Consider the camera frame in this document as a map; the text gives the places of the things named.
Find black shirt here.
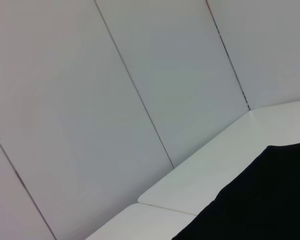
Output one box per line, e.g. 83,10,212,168
171,142,300,240

